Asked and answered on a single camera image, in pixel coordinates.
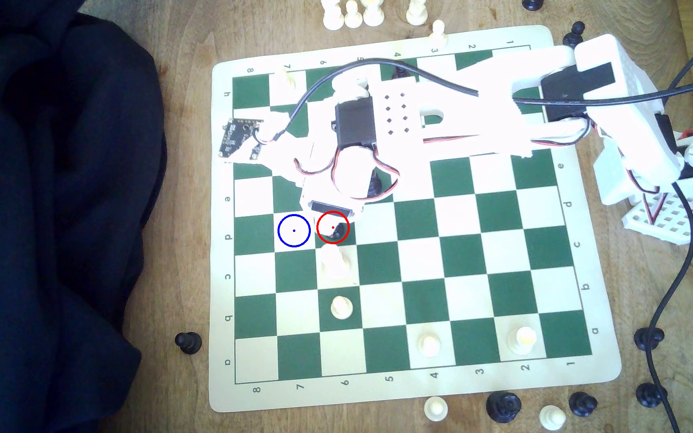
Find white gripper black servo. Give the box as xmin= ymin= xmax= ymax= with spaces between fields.
xmin=262 ymin=77 xmax=401 ymax=241

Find tall white chess piece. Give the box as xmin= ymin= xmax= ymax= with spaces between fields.
xmin=320 ymin=243 xmax=353 ymax=282

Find green and cream chess mat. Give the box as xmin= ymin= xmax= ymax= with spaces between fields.
xmin=208 ymin=24 xmax=623 ymax=415

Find large black chess piece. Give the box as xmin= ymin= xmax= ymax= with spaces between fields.
xmin=485 ymin=391 xmax=522 ymax=424

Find dark navy cloth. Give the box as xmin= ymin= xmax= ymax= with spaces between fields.
xmin=0 ymin=0 xmax=168 ymax=433

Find red black servo wire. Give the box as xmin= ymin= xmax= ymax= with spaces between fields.
xmin=292 ymin=144 xmax=400 ymax=202

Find bare camera circuit board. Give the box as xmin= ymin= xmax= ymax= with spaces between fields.
xmin=219 ymin=117 xmax=265 ymax=160

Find black camera cable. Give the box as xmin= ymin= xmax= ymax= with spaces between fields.
xmin=283 ymin=58 xmax=693 ymax=134

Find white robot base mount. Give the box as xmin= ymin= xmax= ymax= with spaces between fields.
xmin=622 ymin=126 xmax=693 ymax=246

